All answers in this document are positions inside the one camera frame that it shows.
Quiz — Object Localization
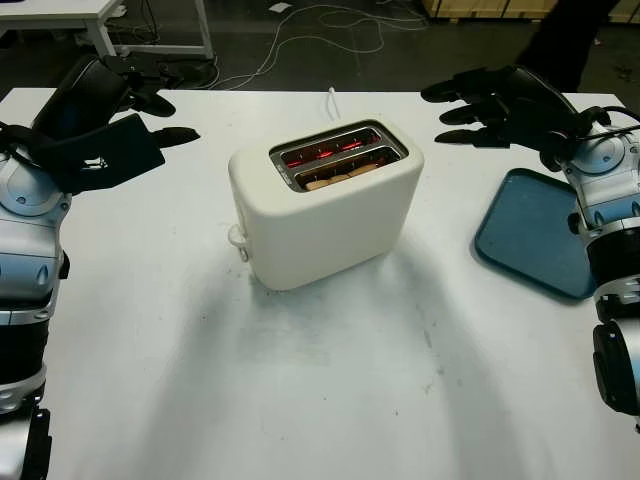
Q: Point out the person, beige sweater, black trousers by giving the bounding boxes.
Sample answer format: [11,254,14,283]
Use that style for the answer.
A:
[513,0,619,95]

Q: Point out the browned toast slice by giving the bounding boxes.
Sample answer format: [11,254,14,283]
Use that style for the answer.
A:
[304,159,382,193]

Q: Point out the white toaster power cord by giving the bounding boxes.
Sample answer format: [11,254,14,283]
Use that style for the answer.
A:
[324,86,342,124]

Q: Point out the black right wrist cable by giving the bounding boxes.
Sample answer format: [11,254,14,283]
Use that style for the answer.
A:
[576,105,640,147]

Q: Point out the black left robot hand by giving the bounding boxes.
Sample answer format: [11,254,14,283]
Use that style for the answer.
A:
[30,53,202,150]

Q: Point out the wooden crate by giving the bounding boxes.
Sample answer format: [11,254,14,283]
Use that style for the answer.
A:
[423,0,547,24]

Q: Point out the white floor cable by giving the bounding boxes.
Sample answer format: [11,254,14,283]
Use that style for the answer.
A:
[214,0,387,92]

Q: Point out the white two-slot toaster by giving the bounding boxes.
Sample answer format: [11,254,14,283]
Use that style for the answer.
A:
[228,119,426,292]

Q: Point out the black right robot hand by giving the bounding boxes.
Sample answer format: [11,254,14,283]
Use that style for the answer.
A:
[420,64,585,164]

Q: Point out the white desk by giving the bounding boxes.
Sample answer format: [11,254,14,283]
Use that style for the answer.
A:
[0,0,214,61]

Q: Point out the blue plastic tray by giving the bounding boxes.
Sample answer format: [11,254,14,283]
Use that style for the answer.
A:
[473,167,600,301]

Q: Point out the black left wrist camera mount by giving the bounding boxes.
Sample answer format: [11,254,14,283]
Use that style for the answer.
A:
[62,113,167,197]

